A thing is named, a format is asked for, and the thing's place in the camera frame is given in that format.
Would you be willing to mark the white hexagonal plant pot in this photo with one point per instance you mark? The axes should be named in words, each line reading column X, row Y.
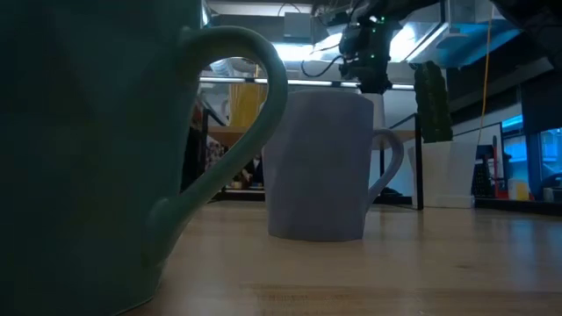
column 443, row 175

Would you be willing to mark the green ceramic mug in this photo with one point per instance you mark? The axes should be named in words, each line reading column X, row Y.
column 88, row 175

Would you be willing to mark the yellow and white container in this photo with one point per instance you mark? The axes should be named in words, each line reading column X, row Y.
column 519, row 189

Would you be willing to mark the ceiling light tube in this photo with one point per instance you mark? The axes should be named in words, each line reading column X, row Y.
column 303, row 82

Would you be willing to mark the yellow ceramic mug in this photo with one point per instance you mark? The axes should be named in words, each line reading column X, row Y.
column 247, row 105

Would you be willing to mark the lavender ceramic mug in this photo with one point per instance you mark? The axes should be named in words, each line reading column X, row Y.
column 316, row 167

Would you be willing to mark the red metal stand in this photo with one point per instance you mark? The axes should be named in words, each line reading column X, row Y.
column 497, row 167

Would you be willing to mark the cactus plant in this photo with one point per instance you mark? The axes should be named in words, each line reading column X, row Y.
column 434, row 109

